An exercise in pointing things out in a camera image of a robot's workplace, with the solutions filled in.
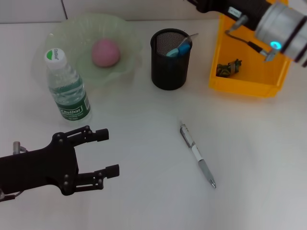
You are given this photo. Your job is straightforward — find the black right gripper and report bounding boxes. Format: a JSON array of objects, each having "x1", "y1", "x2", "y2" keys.
[{"x1": 184, "y1": 0, "x2": 274, "y2": 31}]

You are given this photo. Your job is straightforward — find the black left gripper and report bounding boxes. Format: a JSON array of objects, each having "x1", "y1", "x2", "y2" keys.
[{"x1": 0, "y1": 125, "x2": 120, "y2": 196}]

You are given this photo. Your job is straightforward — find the transparent plastic ruler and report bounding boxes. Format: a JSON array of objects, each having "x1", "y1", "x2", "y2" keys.
[{"x1": 182, "y1": 33, "x2": 200, "y2": 46}]

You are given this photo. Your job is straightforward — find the green plastic wrapper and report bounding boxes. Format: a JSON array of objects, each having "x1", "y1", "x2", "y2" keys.
[{"x1": 215, "y1": 59, "x2": 243, "y2": 79}]

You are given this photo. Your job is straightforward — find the blue scissors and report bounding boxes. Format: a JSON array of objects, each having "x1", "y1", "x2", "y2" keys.
[{"x1": 166, "y1": 40, "x2": 193, "y2": 58}]

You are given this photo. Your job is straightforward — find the green label water bottle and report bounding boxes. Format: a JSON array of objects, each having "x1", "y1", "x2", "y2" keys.
[{"x1": 44, "y1": 47, "x2": 93, "y2": 125}]

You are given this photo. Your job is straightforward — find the silver ballpoint pen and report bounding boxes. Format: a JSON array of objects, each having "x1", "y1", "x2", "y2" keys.
[{"x1": 179, "y1": 121, "x2": 217, "y2": 189}]

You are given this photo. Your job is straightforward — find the pink peach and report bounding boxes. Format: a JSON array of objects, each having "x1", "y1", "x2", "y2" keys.
[{"x1": 91, "y1": 39, "x2": 121, "y2": 69}]

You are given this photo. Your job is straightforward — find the black mesh pen holder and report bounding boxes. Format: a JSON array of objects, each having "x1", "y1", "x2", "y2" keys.
[{"x1": 150, "y1": 28, "x2": 193, "y2": 91}]

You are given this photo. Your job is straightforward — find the green glass fruit plate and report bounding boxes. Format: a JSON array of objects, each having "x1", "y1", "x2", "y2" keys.
[{"x1": 32, "y1": 13, "x2": 143, "y2": 85}]

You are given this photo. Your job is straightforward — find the yellow plastic bin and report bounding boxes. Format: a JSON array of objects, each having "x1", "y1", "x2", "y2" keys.
[{"x1": 207, "y1": 13, "x2": 294, "y2": 99}]

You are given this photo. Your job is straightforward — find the grey right arm cable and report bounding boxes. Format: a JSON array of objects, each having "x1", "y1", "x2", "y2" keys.
[{"x1": 224, "y1": 15, "x2": 274, "y2": 63}]

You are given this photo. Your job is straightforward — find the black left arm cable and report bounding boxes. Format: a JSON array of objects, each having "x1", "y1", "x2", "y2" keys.
[{"x1": 0, "y1": 191, "x2": 24, "y2": 201}]

